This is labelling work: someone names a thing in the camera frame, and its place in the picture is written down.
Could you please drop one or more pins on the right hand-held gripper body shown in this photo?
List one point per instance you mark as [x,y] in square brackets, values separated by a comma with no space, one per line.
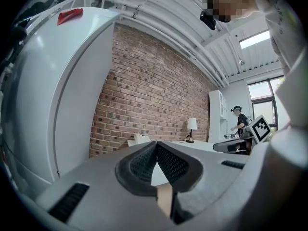
[260,130]

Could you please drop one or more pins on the person's head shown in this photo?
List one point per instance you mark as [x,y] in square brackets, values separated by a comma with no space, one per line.
[231,1]

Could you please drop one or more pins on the dark framed window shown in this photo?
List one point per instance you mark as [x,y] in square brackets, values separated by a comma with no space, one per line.
[262,105]

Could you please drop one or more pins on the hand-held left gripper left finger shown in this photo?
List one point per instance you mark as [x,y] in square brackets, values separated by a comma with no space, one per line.
[137,170]

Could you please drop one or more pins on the grey tall cabinet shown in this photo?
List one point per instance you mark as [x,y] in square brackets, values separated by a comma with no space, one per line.
[48,80]

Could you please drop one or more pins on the black head camera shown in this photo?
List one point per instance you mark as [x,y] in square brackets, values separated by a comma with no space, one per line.
[208,19]

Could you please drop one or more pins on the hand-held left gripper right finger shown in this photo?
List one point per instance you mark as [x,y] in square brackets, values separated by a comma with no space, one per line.
[180,170]

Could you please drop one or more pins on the table lamp with white shade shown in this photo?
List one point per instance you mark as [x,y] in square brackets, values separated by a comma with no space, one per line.
[191,124]

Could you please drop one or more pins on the red plastic item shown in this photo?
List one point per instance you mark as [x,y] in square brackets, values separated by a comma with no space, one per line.
[69,16]

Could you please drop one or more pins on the ceiling light panel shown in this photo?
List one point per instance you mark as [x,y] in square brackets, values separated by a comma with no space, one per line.
[255,39]

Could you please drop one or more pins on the white ceiling pipe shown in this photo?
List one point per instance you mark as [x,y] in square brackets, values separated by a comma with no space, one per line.
[168,30]

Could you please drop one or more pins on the person's beige shirt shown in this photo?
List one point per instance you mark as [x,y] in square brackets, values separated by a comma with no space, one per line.
[284,32]

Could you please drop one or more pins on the white wall cupboard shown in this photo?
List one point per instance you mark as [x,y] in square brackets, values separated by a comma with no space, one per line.
[216,114]

